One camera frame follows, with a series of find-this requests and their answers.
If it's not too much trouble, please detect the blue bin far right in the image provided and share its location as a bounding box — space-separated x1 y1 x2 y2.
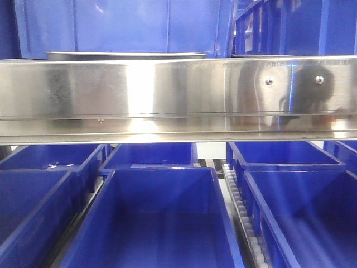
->
323 141 357 174

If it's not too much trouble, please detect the blue bin rear right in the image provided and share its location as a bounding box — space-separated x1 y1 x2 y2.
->
227 141 346 180

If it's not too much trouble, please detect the blue bin lower left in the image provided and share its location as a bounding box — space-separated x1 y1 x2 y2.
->
1 170 76 267

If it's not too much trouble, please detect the white roller track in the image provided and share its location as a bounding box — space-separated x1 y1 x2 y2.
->
222 164 269 267

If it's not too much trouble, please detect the silver metal tray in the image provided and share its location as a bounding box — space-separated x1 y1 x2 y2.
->
46 51 207 61

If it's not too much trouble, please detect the blue bin rear left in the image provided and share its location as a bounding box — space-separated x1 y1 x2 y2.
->
0 143 112 193

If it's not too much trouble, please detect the stainless steel shelf front rail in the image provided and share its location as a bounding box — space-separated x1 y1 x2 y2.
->
1 55 356 145

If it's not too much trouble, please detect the large blue crate behind tray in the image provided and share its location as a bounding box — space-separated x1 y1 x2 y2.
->
15 1 237 58

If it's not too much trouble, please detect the blue bin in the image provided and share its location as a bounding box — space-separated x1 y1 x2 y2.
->
1 170 76 267
323 141 357 174
99 142 199 176
227 141 346 180
0 143 112 193
244 170 356 267
61 168 244 267

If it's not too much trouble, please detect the blue bin lower right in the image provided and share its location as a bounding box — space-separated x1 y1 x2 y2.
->
244 170 356 267

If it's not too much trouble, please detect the blue crate upper right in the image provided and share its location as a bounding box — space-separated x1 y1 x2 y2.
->
233 0 356 56

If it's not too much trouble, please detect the blue bin lower centre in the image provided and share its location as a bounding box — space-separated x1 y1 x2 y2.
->
61 168 244 267

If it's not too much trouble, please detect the blue crate upper left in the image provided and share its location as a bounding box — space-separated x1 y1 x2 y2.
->
0 0 21 59

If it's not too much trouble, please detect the blue bin rear centre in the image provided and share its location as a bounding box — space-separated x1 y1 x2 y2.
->
99 142 199 176

